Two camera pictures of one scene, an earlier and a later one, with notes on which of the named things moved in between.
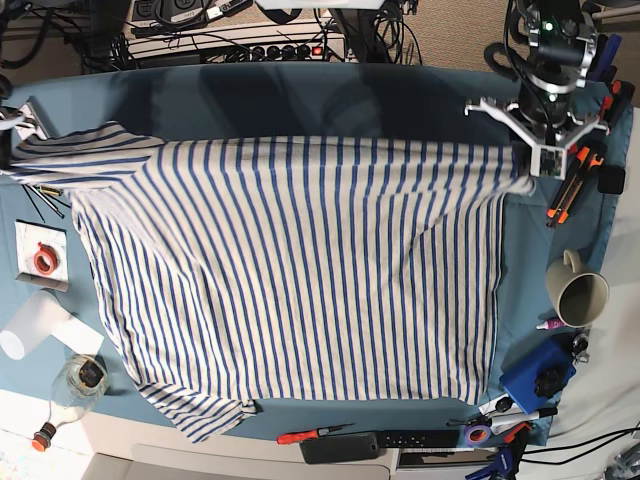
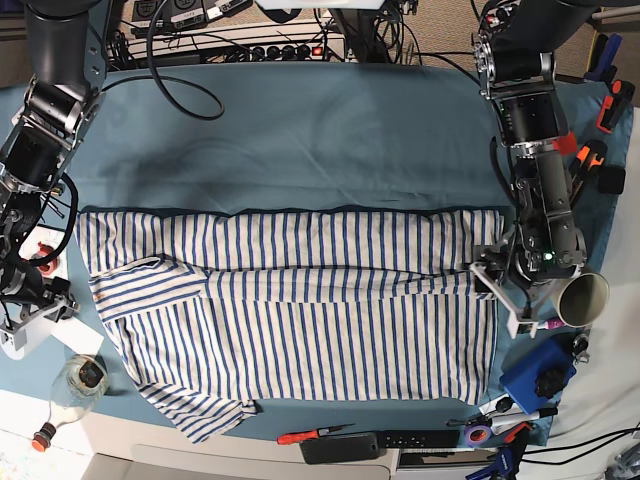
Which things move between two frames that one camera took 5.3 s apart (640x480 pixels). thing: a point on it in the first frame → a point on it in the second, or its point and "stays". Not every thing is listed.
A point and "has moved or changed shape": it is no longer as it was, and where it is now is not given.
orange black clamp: (612, 105) stays
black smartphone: (340, 448) stays
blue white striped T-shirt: (249, 268) has moved or changed shape
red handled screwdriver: (309, 434) stays
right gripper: (542, 118) → (518, 273)
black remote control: (418, 439) stays
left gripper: (9, 120) → (28, 301)
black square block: (611, 179) stays
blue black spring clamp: (505, 457) stays
